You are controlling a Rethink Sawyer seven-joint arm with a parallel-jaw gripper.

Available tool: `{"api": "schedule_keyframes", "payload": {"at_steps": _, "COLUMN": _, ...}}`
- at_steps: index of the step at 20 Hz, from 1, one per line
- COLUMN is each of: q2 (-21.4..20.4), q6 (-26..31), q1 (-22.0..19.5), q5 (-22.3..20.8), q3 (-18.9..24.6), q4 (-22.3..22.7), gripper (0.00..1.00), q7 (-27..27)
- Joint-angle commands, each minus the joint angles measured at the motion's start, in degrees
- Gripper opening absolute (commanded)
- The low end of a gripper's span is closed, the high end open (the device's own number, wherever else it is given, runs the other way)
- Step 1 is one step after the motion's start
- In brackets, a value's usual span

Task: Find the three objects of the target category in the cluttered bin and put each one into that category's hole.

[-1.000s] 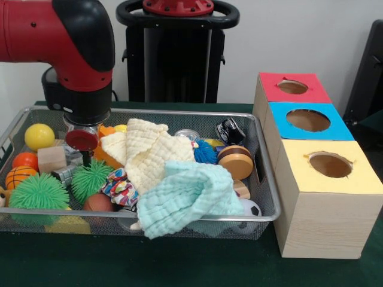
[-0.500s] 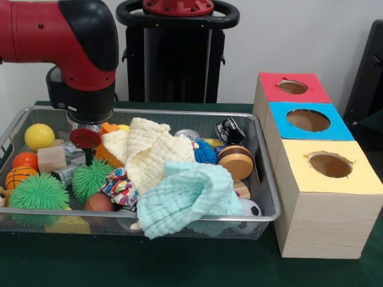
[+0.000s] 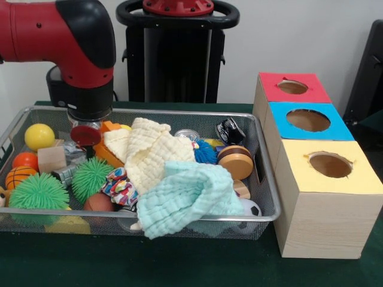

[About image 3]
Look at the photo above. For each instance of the blue spiky ball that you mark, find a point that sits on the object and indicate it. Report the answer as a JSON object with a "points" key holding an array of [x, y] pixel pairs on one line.
{"points": [[205, 152]]}

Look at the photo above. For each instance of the green spiky rubber ball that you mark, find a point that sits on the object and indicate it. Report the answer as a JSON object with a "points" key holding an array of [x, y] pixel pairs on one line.
{"points": [[39, 191]]}

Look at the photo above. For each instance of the brown wooden yo-yo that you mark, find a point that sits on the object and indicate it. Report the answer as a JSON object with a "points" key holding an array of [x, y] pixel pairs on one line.
{"points": [[235, 166]]}

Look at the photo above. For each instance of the small green spiky ball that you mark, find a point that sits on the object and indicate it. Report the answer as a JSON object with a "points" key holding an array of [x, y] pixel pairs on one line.
{"points": [[91, 179]]}

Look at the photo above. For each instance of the multicoloured patterned fabric ball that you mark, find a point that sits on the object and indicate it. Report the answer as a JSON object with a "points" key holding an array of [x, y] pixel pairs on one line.
{"points": [[119, 188]]}

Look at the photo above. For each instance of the shallow clear mesh bin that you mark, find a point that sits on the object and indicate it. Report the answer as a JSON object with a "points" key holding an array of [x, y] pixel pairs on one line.
{"points": [[36, 224]]}

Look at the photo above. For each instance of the orange mini basketball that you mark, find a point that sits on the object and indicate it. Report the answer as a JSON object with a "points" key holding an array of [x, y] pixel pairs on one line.
{"points": [[18, 176]]}

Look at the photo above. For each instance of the black upright panel stand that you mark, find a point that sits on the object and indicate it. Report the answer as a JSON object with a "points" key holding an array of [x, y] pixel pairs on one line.
{"points": [[368, 78]]}

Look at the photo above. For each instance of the light wooden cube block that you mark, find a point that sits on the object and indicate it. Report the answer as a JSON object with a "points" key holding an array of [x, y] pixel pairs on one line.
{"points": [[51, 158]]}

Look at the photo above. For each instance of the large yellow ball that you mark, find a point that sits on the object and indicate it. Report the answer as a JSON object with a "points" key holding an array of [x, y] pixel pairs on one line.
{"points": [[39, 136]]}

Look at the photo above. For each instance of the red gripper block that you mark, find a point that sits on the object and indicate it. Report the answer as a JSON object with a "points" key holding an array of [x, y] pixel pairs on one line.
{"points": [[85, 136]]}

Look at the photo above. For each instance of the crumpled clear plastic wrapper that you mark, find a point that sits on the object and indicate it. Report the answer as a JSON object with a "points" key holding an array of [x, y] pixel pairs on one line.
{"points": [[73, 154]]}

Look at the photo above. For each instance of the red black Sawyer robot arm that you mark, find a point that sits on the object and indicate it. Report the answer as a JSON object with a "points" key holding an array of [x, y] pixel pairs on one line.
{"points": [[60, 42]]}

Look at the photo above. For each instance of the wooden box with three holes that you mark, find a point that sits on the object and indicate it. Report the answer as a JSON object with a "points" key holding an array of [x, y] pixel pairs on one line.
{"points": [[323, 221]]}

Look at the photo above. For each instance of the dark green table cloth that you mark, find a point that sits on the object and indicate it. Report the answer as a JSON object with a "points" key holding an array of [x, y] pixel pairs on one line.
{"points": [[179, 263]]}

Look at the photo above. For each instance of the cream yellow waffle cloth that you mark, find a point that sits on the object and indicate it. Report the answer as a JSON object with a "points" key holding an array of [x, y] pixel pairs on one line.
{"points": [[149, 155]]}

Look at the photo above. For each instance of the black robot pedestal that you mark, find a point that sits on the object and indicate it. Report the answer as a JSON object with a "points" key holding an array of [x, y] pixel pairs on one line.
{"points": [[173, 66]]}

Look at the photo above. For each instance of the mint green waffle cloth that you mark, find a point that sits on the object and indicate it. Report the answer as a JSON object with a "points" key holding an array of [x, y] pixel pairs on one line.
{"points": [[185, 197]]}

